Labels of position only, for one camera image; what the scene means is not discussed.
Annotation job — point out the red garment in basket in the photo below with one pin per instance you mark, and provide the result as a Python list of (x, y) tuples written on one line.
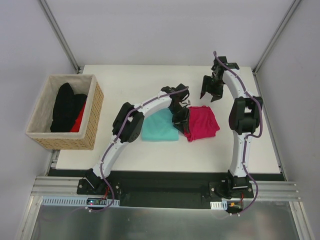
[(79, 112)]

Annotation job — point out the black garment in basket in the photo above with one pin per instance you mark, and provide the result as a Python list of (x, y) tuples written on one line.
[(63, 115)]

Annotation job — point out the aluminium corner post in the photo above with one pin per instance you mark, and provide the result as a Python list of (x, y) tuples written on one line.
[(59, 34), (293, 7)]

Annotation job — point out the left aluminium corner post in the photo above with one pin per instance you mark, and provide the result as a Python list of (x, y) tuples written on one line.
[(59, 34)]

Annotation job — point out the teal t-shirt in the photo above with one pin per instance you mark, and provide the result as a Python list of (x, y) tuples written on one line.
[(158, 127)]

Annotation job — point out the pink t-shirt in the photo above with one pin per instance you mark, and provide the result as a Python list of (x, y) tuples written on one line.
[(202, 123)]

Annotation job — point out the white cable duct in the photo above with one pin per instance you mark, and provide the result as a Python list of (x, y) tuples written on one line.
[(65, 201), (219, 205)]

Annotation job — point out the aluminium rail frame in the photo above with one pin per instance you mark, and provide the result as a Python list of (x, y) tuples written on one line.
[(285, 191)]

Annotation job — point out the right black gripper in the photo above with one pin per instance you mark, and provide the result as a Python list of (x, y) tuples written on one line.
[(213, 87)]

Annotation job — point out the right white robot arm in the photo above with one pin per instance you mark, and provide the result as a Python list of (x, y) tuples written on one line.
[(245, 121)]

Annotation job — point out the right aluminium corner post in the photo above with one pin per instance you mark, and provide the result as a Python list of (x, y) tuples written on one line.
[(293, 7)]

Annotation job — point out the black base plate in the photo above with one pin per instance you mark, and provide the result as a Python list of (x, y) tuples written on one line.
[(150, 189)]

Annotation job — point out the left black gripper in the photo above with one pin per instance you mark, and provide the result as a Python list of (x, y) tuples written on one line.
[(180, 120)]

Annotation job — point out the right white cable duct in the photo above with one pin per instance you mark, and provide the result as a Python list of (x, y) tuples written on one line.
[(219, 205)]

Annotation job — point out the left white cable duct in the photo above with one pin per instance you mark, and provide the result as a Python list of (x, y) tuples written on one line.
[(65, 201)]

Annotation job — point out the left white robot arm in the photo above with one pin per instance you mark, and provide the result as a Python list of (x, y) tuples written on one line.
[(127, 127)]

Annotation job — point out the wicker laundry basket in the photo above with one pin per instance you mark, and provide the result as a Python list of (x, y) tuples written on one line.
[(38, 128)]

